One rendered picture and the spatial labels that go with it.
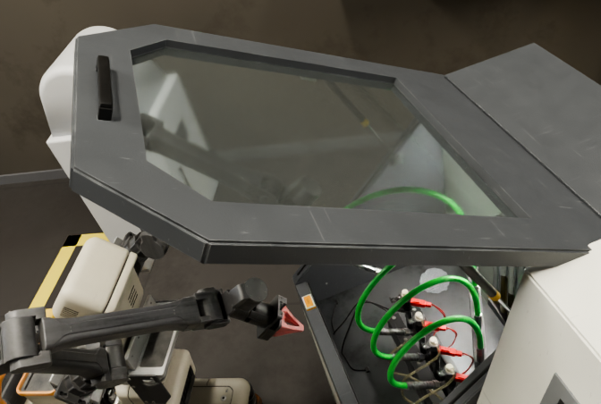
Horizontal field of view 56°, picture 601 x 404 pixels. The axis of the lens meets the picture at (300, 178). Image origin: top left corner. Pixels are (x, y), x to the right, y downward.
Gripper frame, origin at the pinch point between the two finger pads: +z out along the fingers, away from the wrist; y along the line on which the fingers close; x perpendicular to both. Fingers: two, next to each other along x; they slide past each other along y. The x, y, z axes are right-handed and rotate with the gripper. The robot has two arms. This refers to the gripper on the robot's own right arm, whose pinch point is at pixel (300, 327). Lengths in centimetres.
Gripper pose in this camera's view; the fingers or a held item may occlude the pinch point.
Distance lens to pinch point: 141.3
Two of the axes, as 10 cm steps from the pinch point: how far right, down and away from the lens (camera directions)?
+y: 5.2, -6.5, -5.5
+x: -0.1, -6.6, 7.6
